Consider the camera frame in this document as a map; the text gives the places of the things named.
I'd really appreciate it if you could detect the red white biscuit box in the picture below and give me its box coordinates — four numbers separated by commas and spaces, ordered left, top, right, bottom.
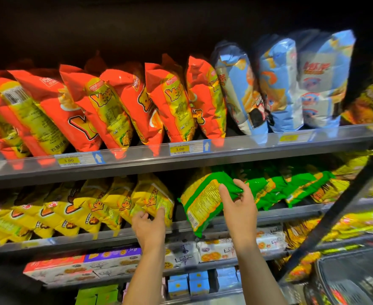
23, 255, 99, 283

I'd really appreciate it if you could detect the row of green snack bags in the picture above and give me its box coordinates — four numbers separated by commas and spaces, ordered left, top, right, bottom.
234, 166, 335, 211

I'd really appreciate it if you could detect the person's left forearm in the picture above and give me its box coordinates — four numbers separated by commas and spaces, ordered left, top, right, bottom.
122, 248, 167, 305

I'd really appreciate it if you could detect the purple white biscuit box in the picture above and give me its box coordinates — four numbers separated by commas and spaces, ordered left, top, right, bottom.
84, 247, 142, 277

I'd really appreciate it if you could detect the green yellow snack packet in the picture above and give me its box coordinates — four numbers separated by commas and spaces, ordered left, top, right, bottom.
178, 171, 244, 238

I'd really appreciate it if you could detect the person's right hand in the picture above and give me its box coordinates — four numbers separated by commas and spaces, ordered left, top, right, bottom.
218, 179, 258, 249

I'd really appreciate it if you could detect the row of red snack bags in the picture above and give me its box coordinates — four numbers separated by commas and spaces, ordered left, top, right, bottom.
0, 53, 228, 170

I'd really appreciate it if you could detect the person's left hand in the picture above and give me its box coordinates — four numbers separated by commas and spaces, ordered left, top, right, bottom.
131, 207, 167, 255

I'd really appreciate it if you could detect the small blue box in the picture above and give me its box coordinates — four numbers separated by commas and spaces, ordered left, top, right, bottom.
189, 271, 210, 296
167, 274, 190, 299
216, 267, 240, 291

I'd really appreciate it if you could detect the grey metal shelf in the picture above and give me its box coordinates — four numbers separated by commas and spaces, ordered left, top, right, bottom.
0, 197, 373, 256
43, 241, 317, 289
0, 123, 373, 189

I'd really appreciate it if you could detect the black shopping basket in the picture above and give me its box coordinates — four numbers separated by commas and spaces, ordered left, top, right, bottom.
303, 247, 373, 305

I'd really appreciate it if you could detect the row of yellow snack bags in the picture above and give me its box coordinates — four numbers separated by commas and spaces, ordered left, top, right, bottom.
0, 177, 137, 245

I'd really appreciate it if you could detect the green box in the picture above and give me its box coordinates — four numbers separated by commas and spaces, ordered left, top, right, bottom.
75, 284, 119, 305

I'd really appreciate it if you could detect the person's right forearm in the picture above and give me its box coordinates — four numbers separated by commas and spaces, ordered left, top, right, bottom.
236, 241, 289, 305

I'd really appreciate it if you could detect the group of dark yellow bags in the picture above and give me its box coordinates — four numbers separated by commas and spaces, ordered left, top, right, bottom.
340, 69, 373, 131

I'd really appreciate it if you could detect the blue snack bag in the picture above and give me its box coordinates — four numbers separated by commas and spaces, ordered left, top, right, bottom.
256, 35, 305, 133
211, 41, 270, 137
296, 29, 356, 130

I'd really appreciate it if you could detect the yellow white price tag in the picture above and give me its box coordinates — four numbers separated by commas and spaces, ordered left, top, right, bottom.
277, 131, 315, 145
55, 152, 106, 168
169, 140, 212, 157

